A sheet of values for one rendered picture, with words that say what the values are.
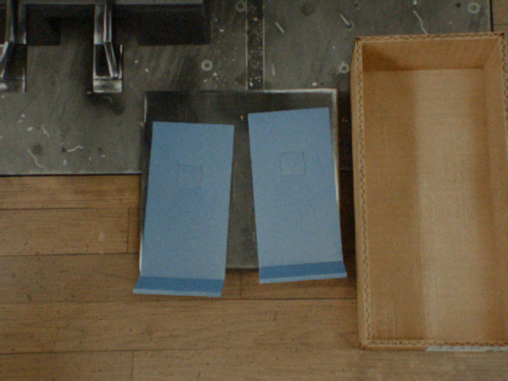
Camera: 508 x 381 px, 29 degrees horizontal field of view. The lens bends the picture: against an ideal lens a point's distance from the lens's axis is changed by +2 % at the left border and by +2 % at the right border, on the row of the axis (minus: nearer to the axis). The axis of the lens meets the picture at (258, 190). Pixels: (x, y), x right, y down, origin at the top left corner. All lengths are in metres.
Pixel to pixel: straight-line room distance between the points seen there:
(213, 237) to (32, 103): 0.21
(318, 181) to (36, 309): 0.26
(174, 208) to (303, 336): 0.15
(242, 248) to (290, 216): 0.05
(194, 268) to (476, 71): 0.30
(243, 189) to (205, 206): 0.04
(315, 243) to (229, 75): 0.18
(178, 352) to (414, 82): 0.31
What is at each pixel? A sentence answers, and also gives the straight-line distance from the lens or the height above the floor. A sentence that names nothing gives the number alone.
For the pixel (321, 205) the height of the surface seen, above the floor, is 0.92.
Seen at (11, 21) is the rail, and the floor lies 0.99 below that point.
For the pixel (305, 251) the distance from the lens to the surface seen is 0.81.
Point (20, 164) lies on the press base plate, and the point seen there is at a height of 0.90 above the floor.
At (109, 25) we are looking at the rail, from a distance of 0.81.
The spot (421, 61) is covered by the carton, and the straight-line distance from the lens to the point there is 0.86.
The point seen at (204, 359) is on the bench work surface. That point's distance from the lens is 0.82.
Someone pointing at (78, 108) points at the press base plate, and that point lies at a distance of 0.88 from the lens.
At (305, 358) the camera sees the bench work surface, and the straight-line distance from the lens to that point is 0.82.
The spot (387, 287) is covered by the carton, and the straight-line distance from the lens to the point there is 0.82.
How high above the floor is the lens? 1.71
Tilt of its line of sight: 75 degrees down
